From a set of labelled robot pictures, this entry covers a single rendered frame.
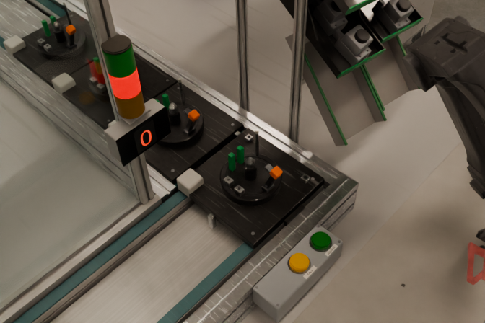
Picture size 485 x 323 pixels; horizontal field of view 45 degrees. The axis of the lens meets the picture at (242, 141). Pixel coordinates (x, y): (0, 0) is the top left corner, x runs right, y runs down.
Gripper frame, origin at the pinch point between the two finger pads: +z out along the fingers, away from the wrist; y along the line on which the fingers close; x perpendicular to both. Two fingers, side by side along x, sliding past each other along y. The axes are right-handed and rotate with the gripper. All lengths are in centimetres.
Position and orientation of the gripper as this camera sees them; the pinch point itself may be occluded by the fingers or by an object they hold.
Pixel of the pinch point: (479, 278)
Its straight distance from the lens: 119.7
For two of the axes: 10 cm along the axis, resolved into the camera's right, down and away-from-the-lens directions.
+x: 8.4, 5.0, -2.2
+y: -0.9, -2.7, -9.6
